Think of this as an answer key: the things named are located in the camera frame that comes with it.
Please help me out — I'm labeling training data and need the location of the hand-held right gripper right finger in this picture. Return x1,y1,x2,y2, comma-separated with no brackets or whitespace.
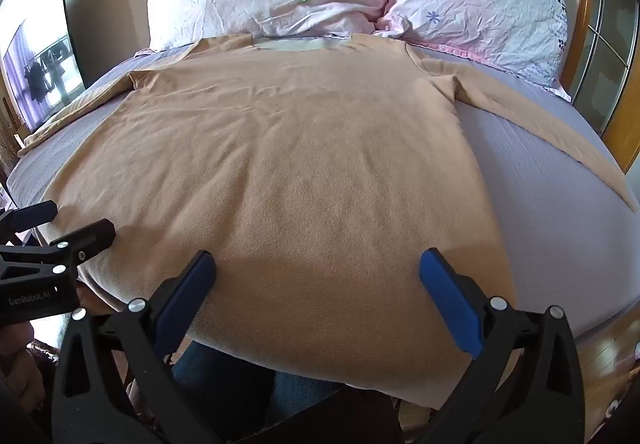
419,248,587,444

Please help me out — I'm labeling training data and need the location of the tan long-sleeved shirt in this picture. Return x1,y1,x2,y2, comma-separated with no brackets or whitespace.
18,33,638,397

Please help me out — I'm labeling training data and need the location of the person's blue jeans leg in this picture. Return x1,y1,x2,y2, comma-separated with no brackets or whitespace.
170,341,351,444

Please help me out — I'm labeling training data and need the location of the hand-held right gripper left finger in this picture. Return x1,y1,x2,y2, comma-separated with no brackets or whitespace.
51,250,217,444

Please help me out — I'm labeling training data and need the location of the wall mirror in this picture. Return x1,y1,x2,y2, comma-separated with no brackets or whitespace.
0,0,87,135

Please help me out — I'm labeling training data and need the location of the lavender bed sheet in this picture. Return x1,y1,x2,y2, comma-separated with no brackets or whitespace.
4,44,640,340

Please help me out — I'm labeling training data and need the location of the wooden glass-panel door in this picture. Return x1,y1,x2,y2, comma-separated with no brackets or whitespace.
500,0,640,175

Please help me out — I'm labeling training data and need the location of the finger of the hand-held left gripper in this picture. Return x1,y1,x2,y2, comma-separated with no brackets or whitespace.
0,200,59,239
41,218,117,275

